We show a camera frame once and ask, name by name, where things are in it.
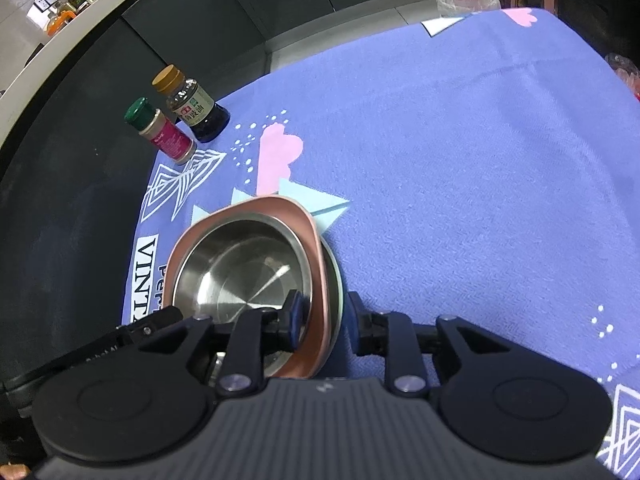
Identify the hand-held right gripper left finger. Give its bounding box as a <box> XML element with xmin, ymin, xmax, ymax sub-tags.
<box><xmin>137</xmin><ymin>290</ymin><xmax>313</xmax><ymax>399</ymax></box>

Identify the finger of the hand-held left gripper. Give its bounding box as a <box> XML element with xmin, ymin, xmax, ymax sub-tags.
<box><xmin>117</xmin><ymin>306</ymin><xmax>185</xmax><ymax>350</ymax></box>

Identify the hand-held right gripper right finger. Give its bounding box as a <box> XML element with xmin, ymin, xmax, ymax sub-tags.
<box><xmin>347</xmin><ymin>290</ymin><xmax>506</xmax><ymax>399</ymax></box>

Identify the green round plate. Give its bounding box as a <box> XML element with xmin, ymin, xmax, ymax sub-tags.
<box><xmin>320</xmin><ymin>237</ymin><xmax>346</xmax><ymax>341</ymax></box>

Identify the pink square plate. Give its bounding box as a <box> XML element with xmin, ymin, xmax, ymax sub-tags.
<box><xmin>162</xmin><ymin>196</ymin><xmax>332</xmax><ymax>380</ymax></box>

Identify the stainless steel bowl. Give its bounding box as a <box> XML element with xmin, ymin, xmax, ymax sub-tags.
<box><xmin>171</xmin><ymin>212</ymin><xmax>313</xmax><ymax>381</ymax></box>

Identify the purple printed tablecloth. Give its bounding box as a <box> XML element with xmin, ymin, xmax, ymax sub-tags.
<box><xmin>120</xmin><ymin>7</ymin><xmax>640</xmax><ymax>480</ymax></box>

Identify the green-capped spice bottle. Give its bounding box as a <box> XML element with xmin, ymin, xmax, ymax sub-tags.
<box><xmin>124</xmin><ymin>96</ymin><xmax>198</xmax><ymax>166</ymax></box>

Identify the yellow-capped soy sauce bottle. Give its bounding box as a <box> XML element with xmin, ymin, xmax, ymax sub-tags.
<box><xmin>151</xmin><ymin>64</ymin><xmax>231</xmax><ymax>143</ymax></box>

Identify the white kitchen countertop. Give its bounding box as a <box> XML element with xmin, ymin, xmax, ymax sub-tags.
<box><xmin>0</xmin><ymin>0</ymin><xmax>191</xmax><ymax>126</ymax></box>

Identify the white bin with bag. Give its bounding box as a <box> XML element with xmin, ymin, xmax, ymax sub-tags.
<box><xmin>435</xmin><ymin>0</ymin><xmax>501</xmax><ymax>18</ymax></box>

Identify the clear plastic bag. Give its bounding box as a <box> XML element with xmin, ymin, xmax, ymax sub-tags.
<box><xmin>605</xmin><ymin>52</ymin><xmax>640</xmax><ymax>96</ymax></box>

